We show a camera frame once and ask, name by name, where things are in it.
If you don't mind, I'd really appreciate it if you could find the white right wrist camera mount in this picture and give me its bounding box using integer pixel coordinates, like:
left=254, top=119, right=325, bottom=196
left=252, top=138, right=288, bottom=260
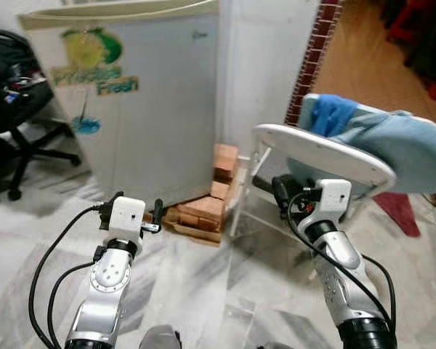
left=316, top=179, right=353, bottom=226

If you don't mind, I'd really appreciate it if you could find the orange clay brick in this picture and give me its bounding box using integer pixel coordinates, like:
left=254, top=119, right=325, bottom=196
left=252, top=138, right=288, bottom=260
left=208, top=180, right=231, bottom=201
left=174, top=195, right=227, bottom=225
left=212, top=143, right=240, bottom=182

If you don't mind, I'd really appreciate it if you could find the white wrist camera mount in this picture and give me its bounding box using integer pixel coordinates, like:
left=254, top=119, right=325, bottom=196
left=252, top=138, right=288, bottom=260
left=104, top=196, right=148, bottom=244
left=316, top=179, right=353, bottom=226

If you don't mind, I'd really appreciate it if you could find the grey mini fridge lime sticker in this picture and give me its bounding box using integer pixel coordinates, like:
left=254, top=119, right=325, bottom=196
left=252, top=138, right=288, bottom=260
left=17, top=0, right=222, bottom=209

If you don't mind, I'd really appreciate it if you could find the black office swivel chair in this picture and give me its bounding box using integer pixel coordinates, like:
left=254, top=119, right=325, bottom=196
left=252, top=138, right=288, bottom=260
left=0, top=29, right=82, bottom=202

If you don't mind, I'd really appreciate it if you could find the short black left arm cable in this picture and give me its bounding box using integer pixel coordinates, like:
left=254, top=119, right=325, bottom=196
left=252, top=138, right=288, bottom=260
left=47, top=258, right=102, bottom=349

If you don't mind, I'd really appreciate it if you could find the red floor mat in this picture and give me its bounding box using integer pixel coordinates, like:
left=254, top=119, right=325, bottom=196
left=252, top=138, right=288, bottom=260
left=373, top=192, right=422, bottom=238

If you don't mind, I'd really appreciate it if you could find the long black left arm cable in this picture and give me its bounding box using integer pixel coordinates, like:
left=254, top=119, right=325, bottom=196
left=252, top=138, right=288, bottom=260
left=28, top=202, right=110, bottom=349

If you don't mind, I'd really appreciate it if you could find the short black arm cable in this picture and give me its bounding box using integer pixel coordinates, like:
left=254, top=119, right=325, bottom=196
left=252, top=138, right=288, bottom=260
left=360, top=254, right=397, bottom=332
left=47, top=258, right=102, bottom=349

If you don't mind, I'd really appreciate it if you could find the short black right arm cable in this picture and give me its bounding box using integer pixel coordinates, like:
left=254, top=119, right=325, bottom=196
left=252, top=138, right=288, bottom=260
left=360, top=254, right=397, bottom=332

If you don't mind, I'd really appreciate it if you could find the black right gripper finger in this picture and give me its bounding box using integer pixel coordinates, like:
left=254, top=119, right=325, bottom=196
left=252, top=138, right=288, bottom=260
left=272, top=174, right=293, bottom=213

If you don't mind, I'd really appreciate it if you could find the grey robot left leg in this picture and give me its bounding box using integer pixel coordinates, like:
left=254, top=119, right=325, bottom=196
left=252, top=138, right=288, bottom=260
left=140, top=325, right=182, bottom=349

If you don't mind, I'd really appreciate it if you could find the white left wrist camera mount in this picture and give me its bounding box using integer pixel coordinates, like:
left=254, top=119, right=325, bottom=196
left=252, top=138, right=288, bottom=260
left=104, top=196, right=148, bottom=244

